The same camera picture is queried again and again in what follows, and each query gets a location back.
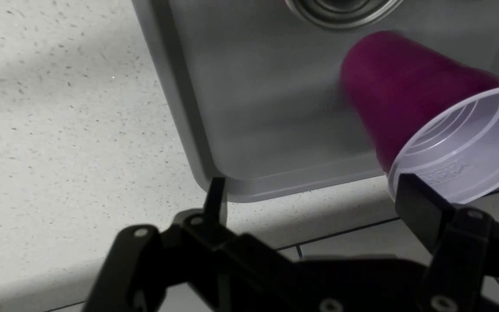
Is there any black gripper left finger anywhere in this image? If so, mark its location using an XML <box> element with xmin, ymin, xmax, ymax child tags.
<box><xmin>81</xmin><ymin>175</ymin><xmax>343</xmax><ymax>312</ymax></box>

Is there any purple plastic cup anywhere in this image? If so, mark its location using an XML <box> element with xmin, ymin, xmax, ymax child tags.
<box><xmin>339</xmin><ymin>31</ymin><xmax>499</xmax><ymax>206</ymax></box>

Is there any grey plastic tray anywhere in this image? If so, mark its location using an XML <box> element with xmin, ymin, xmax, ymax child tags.
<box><xmin>130</xmin><ymin>0</ymin><xmax>499</xmax><ymax>204</ymax></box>

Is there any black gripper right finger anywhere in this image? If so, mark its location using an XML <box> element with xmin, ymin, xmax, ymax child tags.
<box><xmin>395</xmin><ymin>171</ymin><xmax>499</xmax><ymax>312</ymax></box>

